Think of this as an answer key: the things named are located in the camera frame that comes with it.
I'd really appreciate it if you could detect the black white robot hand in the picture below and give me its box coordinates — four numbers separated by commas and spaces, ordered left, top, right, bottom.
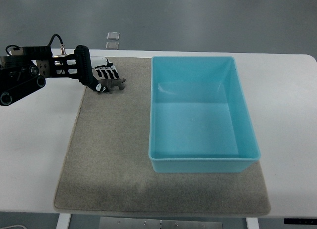
80, 56, 121, 92

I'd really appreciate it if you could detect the brown toy hippo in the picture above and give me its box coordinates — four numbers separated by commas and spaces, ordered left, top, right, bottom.
97, 78, 126, 94

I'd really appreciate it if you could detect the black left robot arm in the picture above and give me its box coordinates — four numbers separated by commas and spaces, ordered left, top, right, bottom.
0, 34, 101, 106

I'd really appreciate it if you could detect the blue plastic box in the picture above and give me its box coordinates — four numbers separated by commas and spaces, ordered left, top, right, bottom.
149, 56, 261, 173

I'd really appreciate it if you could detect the grey felt mat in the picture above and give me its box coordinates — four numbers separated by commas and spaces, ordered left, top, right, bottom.
54, 58, 270, 217

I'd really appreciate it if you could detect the white left table leg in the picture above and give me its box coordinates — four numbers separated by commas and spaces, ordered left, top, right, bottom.
56, 213, 71, 229

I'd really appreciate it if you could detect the white table leg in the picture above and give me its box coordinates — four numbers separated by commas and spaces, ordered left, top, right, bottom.
246, 218, 260, 229
56, 213, 71, 229

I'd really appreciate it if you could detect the white right table leg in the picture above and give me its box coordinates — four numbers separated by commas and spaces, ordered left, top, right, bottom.
246, 218, 260, 229

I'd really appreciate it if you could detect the black table control panel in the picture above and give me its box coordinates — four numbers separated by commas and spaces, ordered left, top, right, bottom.
283, 218, 317, 226

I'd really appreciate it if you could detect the metal table base plate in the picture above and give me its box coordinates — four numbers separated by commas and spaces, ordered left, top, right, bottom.
99, 217, 223, 229

